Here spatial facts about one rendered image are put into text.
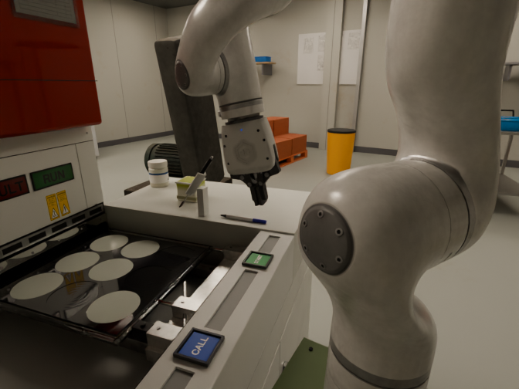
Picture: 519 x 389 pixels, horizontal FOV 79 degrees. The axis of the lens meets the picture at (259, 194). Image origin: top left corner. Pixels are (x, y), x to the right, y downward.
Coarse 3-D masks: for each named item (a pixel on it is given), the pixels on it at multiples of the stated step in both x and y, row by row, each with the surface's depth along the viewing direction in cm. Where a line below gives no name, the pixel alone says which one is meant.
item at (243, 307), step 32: (288, 256) 78; (224, 288) 61; (256, 288) 61; (288, 288) 82; (192, 320) 52; (224, 320) 53; (256, 320) 57; (224, 352) 46; (256, 352) 60; (160, 384) 41; (192, 384) 41; (224, 384) 45
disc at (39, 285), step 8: (48, 272) 77; (24, 280) 74; (32, 280) 74; (40, 280) 74; (48, 280) 74; (56, 280) 74; (16, 288) 71; (24, 288) 71; (32, 288) 71; (40, 288) 71; (48, 288) 71; (16, 296) 68; (24, 296) 68; (32, 296) 68
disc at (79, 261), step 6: (78, 252) 86; (84, 252) 86; (90, 252) 86; (66, 258) 83; (72, 258) 83; (78, 258) 83; (84, 258) 83; (90, 258) 83; (96, 258) 83; (60, 264) 80; (66, 264) 80; (72, 264) 80; (78, 264) 80; (84, 264) 80; (90, 264) 80; (60, 270) 78; (66, 270) 78; (72, 270) 78; (78, 270) 78
